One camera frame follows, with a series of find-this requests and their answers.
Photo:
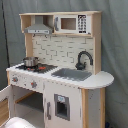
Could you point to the wooden toy kitchen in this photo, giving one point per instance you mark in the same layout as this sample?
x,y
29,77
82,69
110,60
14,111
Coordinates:
x,y
86,98

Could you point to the white oven door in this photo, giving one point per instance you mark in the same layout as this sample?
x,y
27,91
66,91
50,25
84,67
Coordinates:
x,y
5,105

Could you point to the black faucet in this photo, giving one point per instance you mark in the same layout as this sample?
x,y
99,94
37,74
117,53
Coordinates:
x,y
80,64

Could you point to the microwave keypad panel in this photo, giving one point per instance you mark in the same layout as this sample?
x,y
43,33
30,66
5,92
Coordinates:
x,y
82,23

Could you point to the grey sink basin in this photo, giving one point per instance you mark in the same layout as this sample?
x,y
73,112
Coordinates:
x,y
72,74

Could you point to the black stovetop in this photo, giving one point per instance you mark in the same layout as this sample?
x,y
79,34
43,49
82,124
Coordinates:
x,y
39,68

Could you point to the white microwave door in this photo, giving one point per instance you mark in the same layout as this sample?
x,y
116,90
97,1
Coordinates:
x,y
66,24

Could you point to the grey range hood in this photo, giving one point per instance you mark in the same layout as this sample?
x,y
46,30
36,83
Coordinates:
x,y
38,27

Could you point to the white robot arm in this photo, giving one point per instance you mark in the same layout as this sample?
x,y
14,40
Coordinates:
x,y
17,122

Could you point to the grey fridge door handle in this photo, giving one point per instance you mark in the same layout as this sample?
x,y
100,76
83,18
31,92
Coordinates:
x,y
48,111

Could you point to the grey ice dispenser panel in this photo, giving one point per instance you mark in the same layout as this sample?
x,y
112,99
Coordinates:
x,y
62,107

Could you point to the silver cooking pot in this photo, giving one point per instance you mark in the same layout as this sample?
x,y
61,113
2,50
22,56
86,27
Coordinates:
x,y
30,61

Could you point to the right red stove knob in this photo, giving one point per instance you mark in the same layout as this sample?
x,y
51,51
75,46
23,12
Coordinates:
x,y
33,84

